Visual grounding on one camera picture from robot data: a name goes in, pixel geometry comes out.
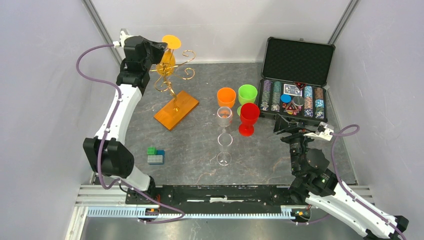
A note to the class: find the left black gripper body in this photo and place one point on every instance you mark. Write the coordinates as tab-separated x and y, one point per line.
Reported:
146	62

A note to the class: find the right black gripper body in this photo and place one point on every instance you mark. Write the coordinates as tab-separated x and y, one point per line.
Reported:
297	142

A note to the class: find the yellow-orange plastic wine glass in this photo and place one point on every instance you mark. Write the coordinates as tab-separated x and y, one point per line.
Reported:
168	62

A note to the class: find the red plastic wine glass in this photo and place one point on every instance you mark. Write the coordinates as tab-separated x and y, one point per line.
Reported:
249	114

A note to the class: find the green plastic wine glass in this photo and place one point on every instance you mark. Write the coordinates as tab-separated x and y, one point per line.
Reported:
247	93

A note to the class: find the clear wine glass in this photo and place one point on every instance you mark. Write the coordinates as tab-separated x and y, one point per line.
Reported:
224	117
224	157

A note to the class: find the clear wine glass back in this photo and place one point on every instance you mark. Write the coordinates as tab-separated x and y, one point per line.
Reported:
224	157

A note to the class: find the orange plastic wine glass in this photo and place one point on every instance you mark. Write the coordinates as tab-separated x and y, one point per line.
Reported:
226	97

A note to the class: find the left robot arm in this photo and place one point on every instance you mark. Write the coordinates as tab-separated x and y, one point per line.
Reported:
106	151

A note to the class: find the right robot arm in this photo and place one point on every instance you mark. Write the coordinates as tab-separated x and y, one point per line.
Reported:
315	184

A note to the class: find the wooden rack base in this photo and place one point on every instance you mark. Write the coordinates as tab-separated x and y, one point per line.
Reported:
176	110

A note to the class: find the triangular all-in button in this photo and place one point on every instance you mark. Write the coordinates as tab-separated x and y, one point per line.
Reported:
291	108

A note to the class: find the blue poker chip disc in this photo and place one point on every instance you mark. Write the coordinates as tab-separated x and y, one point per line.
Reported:
286	98

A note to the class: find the playing card deck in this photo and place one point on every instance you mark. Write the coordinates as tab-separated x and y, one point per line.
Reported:
292	90

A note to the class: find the black poker chip case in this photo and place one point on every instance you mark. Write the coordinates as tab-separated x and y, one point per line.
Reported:
295	62

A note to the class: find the green toy brick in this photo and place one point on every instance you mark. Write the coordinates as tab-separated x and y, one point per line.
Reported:
151	151

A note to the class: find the blue toy brick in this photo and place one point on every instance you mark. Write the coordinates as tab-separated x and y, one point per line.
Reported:
160	152

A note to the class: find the grey toy brick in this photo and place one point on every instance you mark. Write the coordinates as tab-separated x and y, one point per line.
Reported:
155	159

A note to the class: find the gold wire glass rack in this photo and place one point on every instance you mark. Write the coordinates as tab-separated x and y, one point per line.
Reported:
164	84

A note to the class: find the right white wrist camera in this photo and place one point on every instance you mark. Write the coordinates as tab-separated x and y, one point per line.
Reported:
323	132

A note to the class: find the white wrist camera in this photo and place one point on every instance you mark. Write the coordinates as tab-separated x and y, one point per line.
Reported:
323	132
123	36

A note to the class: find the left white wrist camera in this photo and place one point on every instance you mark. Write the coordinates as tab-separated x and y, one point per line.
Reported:
123	36

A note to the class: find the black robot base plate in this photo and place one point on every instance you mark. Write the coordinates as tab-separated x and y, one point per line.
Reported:
203	201

